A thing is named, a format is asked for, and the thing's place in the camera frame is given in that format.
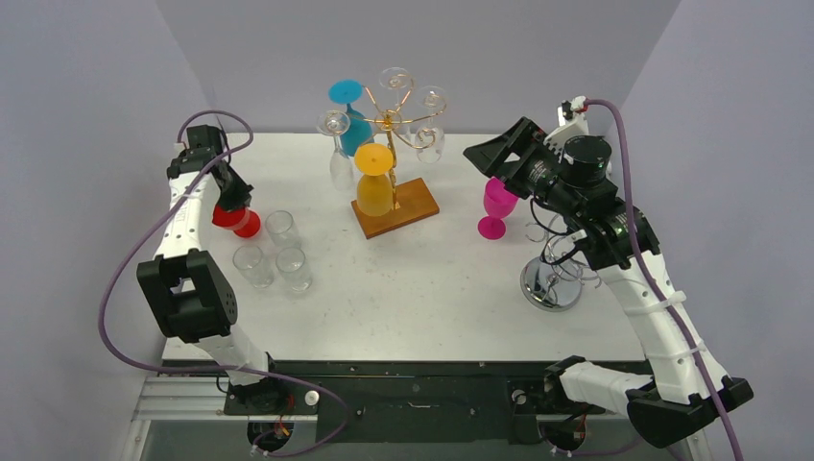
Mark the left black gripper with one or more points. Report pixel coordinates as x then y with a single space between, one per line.
241 198

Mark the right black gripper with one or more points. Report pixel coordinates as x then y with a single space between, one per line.
516 157

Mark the clear glass on gold rack back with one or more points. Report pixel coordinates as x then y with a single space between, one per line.
396 79

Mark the gold wire glass rack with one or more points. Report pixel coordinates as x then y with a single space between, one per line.
413 200

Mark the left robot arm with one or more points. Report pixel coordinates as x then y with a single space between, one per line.
185 288

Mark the yellow plastic wine glass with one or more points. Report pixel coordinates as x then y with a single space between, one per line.
375 196

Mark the clear glass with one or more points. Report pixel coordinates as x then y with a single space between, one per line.
396 79
293 266
334 123
252 263
429 137
282 229

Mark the pink plastic wine glass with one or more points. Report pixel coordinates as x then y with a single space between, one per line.
498 204

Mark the red plastic wine glass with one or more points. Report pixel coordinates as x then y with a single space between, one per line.
243 222

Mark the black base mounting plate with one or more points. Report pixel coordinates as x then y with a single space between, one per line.
417 402

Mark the blue plastic wine glass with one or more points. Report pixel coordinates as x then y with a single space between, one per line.
346 92

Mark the chrome wire glass rack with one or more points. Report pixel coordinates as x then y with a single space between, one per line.
555 287

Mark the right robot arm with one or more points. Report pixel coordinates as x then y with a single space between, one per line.
686 389

